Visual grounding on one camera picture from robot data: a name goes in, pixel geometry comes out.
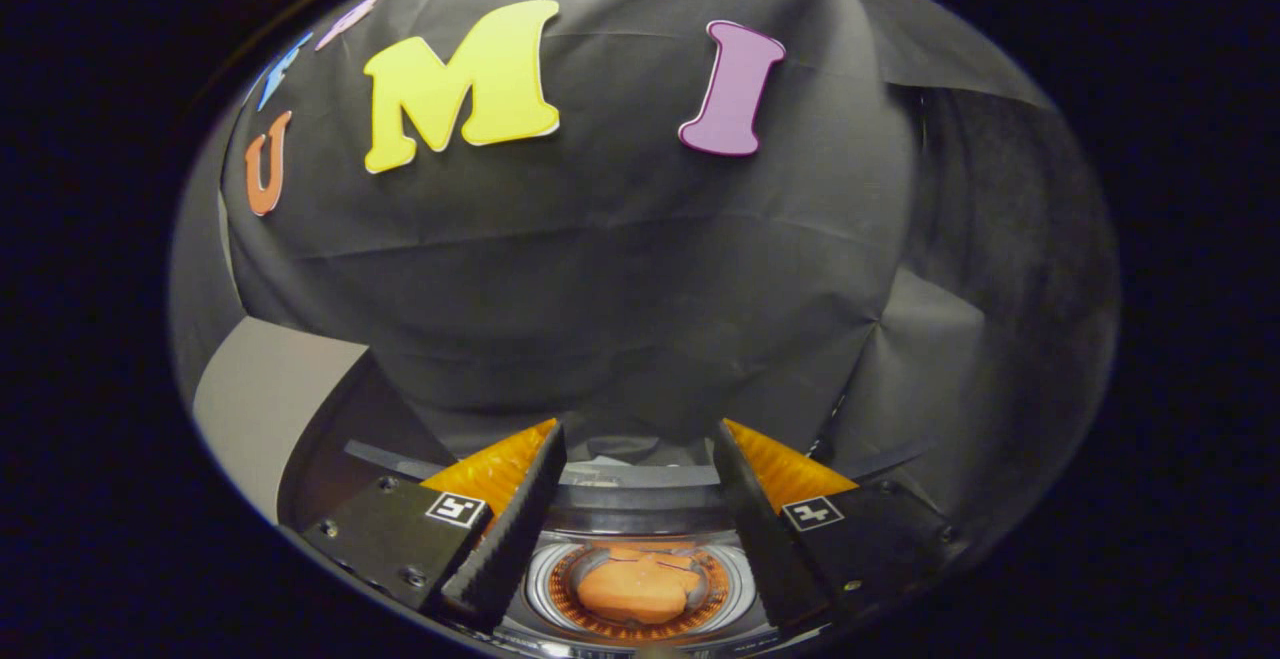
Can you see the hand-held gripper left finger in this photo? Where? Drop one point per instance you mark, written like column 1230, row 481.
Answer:
column 515, row 529

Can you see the grey cabinet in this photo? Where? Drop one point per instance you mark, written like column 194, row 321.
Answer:
column 260, row 399

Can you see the orange shirt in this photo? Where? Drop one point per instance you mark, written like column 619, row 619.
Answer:
column 640, row 589

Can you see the grey washing machine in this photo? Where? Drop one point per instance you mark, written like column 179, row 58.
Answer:
column 540, row 594

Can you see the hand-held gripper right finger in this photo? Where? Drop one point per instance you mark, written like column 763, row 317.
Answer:
column 765, row 529

